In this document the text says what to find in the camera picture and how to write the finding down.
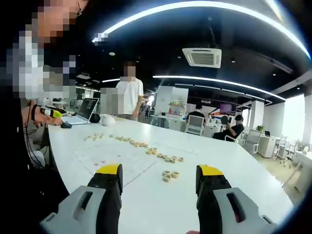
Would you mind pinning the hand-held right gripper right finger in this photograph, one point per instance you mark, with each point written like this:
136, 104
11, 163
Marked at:
212, 195

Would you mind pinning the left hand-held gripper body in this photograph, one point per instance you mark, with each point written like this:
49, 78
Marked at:
46, 111

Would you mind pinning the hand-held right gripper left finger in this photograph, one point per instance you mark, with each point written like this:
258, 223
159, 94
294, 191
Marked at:
102, 195

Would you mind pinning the transparent chessboard sheet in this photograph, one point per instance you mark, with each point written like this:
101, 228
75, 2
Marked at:
117, 161

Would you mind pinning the group of wooden chess pieces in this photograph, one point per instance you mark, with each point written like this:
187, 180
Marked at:
136, 144

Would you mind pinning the person's left hand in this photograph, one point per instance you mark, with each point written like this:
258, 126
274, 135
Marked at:
47, 120

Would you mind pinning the black computer mouse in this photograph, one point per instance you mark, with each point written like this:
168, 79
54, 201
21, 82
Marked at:
65, 125

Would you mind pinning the white laptop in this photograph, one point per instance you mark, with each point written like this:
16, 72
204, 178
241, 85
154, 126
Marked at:
83, 112

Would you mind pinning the black round object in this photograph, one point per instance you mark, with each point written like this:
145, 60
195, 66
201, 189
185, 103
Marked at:
95, 118

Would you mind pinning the white ribbed round object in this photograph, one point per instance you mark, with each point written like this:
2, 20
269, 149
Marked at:
108, 121

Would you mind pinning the person's dark shirt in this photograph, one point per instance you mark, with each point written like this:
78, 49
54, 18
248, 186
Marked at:
14, 170

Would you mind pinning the white mesh office chair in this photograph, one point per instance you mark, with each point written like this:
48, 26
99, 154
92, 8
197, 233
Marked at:
252, 140

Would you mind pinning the potted green plant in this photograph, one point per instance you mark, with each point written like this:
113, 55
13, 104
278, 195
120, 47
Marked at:
260, 128

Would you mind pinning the purple monitor screen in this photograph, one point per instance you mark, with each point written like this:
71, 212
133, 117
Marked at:
227, 109

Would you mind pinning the white display shelf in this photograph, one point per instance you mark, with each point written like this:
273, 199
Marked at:
170, 100

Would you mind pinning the curved ceiling light strip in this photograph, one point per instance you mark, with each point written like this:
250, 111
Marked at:
219, 81

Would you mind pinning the ceiling air conditioner unit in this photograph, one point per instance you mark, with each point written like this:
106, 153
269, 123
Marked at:
201, 57

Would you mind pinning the long curved ceiling light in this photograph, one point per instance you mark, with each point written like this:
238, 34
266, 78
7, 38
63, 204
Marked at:
200, 3

